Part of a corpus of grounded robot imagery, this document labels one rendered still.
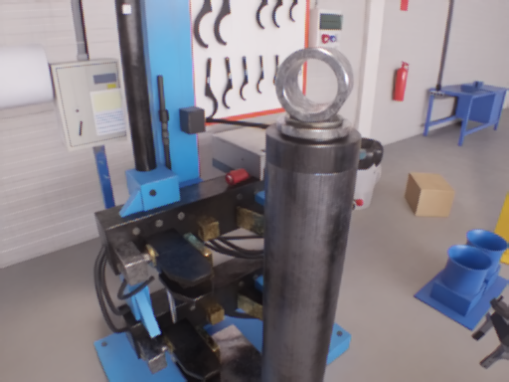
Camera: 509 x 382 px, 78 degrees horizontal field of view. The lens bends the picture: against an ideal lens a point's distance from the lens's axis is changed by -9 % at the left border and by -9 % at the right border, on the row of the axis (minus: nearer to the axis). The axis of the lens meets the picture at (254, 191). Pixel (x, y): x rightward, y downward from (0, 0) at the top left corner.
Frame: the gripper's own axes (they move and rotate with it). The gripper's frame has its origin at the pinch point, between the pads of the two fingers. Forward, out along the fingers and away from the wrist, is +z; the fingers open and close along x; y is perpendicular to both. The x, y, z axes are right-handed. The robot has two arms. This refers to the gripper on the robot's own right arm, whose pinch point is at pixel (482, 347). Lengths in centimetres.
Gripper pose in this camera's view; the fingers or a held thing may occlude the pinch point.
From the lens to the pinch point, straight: 137.6
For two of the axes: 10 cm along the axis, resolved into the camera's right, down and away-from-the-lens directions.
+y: 8.4, 5.2, -1.5
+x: 3.4, -3.0, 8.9
